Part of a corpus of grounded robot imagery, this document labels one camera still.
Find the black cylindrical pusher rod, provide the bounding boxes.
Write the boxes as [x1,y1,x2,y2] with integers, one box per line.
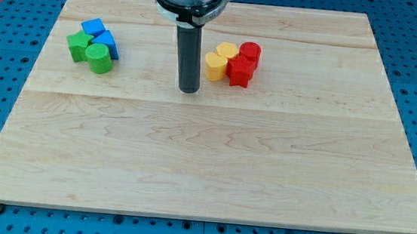
[176,26,202,94]

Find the red star block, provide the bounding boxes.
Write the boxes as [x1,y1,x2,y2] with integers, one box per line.
[226,56,256,88]

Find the green star block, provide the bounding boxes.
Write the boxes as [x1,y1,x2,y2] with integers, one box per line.
[66,30,94,63]

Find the yellow heart block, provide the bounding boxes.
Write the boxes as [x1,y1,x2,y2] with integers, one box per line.
[205,52,228,82]

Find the yellow hexagon block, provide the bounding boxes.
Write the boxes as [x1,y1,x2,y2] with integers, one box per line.
[215,42,239,60]

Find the red cylinder block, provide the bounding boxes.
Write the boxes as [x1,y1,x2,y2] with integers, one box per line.
[239,42,262,69]

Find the blue triangle block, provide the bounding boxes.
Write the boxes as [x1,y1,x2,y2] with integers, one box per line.
[92,30,119,60]

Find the green cylinder block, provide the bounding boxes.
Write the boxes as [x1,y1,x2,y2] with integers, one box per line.
[85,43,112,74]

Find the blue cube block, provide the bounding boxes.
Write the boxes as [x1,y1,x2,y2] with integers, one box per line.
[81,18,106,38]

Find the light wooden board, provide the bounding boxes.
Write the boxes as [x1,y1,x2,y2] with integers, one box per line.
[0,0,417,234]

